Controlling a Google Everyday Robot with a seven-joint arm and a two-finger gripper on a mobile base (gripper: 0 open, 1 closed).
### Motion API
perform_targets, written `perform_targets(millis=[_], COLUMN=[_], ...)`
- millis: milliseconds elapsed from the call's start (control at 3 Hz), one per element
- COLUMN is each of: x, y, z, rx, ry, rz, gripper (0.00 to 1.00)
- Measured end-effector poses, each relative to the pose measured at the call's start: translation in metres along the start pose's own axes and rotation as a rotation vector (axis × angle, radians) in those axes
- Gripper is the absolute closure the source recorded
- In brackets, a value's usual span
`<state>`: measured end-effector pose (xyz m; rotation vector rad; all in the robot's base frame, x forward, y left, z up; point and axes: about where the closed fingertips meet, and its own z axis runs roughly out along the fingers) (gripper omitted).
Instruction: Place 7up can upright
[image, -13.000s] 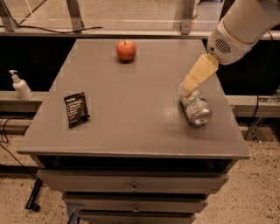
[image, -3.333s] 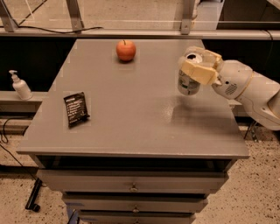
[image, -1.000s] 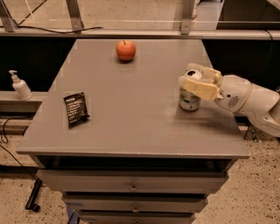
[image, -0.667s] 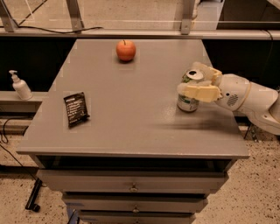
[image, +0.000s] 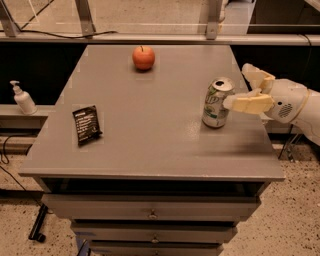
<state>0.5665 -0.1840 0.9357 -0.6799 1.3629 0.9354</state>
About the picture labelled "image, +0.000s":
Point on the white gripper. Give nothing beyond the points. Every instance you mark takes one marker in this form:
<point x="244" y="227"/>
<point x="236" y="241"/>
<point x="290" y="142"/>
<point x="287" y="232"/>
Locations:
<point x="287" y="100"/>

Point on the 7up soda can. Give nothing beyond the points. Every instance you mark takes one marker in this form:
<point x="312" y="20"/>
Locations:
<point x="214" y="113"/>

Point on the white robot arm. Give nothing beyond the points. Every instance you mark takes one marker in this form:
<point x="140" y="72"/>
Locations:
<point x="308" y="117"/>

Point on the red apple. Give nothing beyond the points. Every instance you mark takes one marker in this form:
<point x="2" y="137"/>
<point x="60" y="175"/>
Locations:
<point x="143" y="57"/>

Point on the grey drawer cabinet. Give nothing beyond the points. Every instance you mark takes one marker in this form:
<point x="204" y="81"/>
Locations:
<point x="158" y="181"/>

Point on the black snack packet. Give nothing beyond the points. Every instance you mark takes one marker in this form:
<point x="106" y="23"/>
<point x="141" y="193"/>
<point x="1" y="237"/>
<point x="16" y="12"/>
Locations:
<point x="87" y="125"/>

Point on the white pump bottle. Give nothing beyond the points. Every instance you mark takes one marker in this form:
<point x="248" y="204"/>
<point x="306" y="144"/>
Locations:
<point x="23" y="99"/>

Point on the black clamp on floor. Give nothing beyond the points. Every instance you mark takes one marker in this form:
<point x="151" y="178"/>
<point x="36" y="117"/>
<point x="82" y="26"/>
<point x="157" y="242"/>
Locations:
<point x="35" y="234"/>

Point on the metal railing frame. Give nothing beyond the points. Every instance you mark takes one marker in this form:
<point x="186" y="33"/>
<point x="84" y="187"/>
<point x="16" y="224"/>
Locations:
<point x="215" y="22"/>

